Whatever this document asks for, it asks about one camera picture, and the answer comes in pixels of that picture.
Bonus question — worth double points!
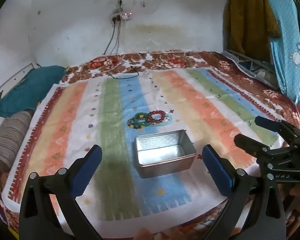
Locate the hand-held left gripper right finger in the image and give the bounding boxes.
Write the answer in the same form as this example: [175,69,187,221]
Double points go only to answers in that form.
[201,144,285,240]

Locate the red bead bracelet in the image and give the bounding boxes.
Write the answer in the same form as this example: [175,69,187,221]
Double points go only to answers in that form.
[147,110,168,123]

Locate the pastel striped cloth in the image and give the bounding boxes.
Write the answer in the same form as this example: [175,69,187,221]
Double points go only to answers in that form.
[2,67,285,222]

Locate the teal pillow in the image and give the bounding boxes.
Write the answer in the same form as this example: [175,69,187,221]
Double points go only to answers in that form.
[0,66,67,117]

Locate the yellow and dark bead bracelet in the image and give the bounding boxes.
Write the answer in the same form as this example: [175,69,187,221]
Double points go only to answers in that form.
[127,118,143,130]

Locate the silver metal tin box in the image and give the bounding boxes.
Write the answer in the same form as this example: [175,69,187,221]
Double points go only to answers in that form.
[132,129,197,179]

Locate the clear crystal bead bracelet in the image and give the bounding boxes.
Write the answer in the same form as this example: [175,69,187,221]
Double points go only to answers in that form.
[155,114,173,127]

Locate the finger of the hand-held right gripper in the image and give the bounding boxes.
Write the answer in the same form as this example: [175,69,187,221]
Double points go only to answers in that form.
[254,116,300,140]
[234,134,270,160]

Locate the white power strip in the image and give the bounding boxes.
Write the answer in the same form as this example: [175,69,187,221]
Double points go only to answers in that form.
[111,11,133,22]

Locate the green bangle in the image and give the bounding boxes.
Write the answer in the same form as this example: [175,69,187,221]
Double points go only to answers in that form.
[133,112,153,128]

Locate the white cable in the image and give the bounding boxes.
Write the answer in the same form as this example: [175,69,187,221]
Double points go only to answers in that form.
[100,20,153,74]

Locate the brown striped bolster pillow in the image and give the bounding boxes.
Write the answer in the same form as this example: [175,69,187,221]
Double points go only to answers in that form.
[0,110,33,172]

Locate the blue printed hanging cloth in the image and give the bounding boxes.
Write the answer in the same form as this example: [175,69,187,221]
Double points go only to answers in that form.
[245,0,300,105]

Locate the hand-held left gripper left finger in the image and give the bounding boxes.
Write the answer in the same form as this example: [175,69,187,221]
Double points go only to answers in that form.
[19,144,108,240]

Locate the mustard brown hanging garment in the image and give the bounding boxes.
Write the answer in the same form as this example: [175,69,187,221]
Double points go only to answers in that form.
[225,0,282,55]

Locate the black cable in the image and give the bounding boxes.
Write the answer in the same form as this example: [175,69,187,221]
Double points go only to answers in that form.
[103,20,140,80]

